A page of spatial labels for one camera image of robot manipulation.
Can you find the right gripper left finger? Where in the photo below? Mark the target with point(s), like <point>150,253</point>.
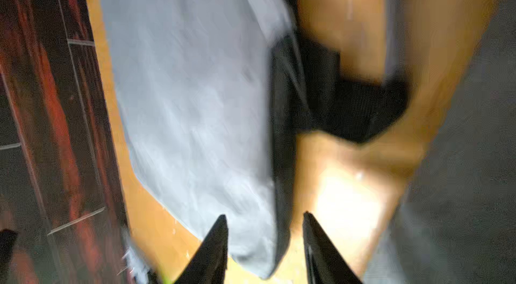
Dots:
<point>209,264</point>

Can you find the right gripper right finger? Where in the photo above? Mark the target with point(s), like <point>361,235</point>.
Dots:
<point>324,264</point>

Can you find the grey laptop bag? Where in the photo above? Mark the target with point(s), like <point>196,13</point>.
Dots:
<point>212,94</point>
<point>456,220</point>

